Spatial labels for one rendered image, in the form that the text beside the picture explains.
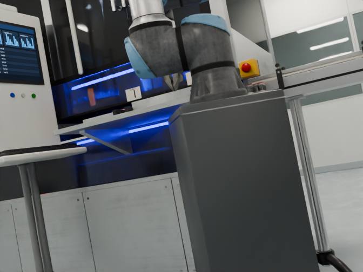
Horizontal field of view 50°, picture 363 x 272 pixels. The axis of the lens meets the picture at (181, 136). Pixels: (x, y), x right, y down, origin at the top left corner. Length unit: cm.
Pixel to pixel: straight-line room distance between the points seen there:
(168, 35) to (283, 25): 559
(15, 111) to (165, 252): 100
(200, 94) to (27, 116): 126
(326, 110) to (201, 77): 537
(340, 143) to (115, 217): 467
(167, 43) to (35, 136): 122
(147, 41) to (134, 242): 129
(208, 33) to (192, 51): 6
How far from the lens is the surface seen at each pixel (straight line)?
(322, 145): 631
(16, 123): 203
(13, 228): 262
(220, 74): 97
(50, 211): 238
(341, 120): 628
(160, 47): 99
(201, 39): 99
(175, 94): 144
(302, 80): 180
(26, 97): 210
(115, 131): 189
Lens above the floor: 69
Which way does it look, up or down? 2 degrees up
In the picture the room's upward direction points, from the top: 11 degrees counter-clockwise
